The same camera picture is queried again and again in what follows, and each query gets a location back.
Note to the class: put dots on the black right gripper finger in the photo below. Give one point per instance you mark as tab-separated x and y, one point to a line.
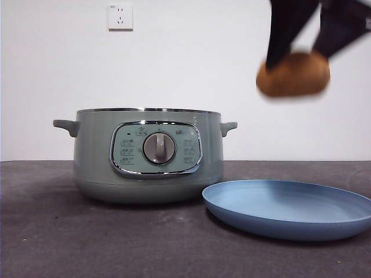
339	23
287	23

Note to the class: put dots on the brown potato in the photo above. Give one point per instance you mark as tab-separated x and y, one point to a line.
292	76

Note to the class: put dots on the blue round plate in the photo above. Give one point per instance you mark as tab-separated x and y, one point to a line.
278	208

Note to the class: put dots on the green electric steamer pot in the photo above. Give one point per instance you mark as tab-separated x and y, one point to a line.
92	162

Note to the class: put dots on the white wall socket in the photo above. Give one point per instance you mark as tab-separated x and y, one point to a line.
120	17

